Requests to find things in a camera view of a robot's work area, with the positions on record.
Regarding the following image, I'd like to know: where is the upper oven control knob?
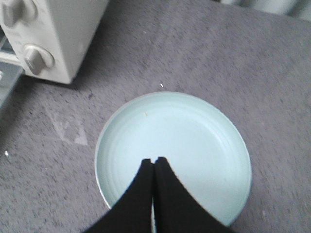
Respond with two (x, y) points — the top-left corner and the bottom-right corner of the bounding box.
(0, 0), (37, 28)

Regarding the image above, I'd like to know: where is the light green round plate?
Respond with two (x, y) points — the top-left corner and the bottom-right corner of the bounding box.
(94, 92), (252, 226)

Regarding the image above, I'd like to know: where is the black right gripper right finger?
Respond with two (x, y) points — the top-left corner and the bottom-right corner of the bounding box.
(154, 157), (233, 233)

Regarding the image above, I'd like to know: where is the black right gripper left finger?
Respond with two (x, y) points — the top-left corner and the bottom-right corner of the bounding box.
(86, 159), (154, 233)

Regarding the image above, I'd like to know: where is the oven control knob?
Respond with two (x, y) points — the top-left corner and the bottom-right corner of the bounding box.
(0, 0), (37, 28)
(23, 44), (54, 75)

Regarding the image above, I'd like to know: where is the lower oven control knob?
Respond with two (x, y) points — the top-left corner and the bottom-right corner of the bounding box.
(23, 44), (54, 75)

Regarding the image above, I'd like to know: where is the white Toshiba toaster oven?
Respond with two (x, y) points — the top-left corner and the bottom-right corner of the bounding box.
(0, 0), (108, 84)

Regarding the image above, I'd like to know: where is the glass oven door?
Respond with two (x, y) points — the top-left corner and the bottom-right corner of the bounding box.
(0, 51), (24, 108)

